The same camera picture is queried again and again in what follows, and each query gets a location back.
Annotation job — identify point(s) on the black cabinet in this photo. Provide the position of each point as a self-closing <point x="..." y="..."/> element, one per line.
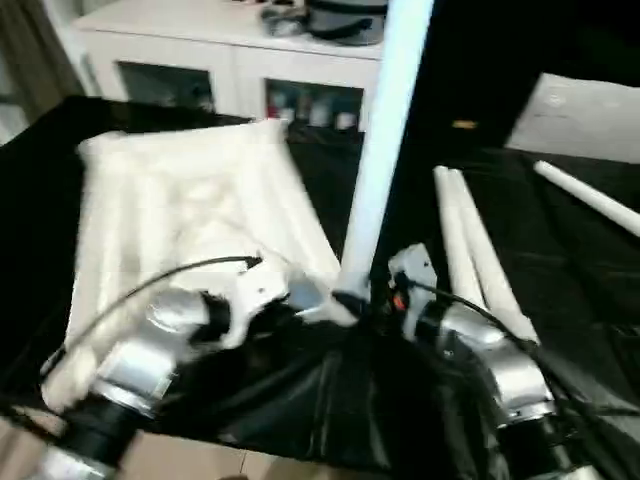
<point x="500" y="50"/>

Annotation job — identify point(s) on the black rice cooker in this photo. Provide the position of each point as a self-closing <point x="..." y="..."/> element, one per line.
<point x="345" y="20"/>

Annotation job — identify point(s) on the dark tangled clutter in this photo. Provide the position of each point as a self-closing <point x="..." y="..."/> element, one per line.
<point x="285" y="20"/>

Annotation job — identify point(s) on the white plastic table leg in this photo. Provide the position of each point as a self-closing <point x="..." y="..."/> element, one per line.
<point x="385" y="140"/>
<point x="458" y="230"/>
<point x="490" y="260"/>
<point x="590" y="195"/>

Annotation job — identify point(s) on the white plastic table top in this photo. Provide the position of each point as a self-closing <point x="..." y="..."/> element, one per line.
<point x="180" y="210"/>

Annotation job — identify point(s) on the grey curtain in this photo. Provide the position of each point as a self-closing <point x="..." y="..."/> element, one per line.
<point x="25" y="45"/>

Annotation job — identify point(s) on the white cabinet with glass doors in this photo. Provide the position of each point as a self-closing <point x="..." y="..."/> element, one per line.
<point x="170" y="50"/>

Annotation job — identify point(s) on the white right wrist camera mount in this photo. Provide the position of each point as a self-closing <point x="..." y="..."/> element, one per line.
<point x="412" y="270"/>

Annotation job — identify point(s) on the small yellow label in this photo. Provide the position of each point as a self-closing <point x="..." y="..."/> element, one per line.
<point x="463" y="125"/>

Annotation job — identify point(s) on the black work mat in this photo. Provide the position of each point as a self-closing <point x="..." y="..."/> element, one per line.
<point x="580" y="300"/>

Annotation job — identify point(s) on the white plastic bag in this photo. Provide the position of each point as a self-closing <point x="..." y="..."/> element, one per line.
<point x="580" y="115"/>

